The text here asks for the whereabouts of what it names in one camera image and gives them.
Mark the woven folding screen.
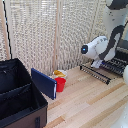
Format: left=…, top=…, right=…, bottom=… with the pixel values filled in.
left=0, top=0, right=128, bottom=76

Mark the black vertical pole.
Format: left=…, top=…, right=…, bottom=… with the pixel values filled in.
left=1, top=0, right=13, bottom=61

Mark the white bowl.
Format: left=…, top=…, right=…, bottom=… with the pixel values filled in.
left=52, top=69, right=69, bottom=81

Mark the black fabric storage box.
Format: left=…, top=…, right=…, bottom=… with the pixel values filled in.
left=0, top=58, right=50, bottom=128

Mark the yellow food piece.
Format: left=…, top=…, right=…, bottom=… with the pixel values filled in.
left=54, top=70, right=66, bottom=78

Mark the red plastic cup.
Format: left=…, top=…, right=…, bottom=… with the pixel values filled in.
left=54, top=77, right=67, bottom=93

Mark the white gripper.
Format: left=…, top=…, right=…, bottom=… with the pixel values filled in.
left=90, top=59, right=105, bottom=70

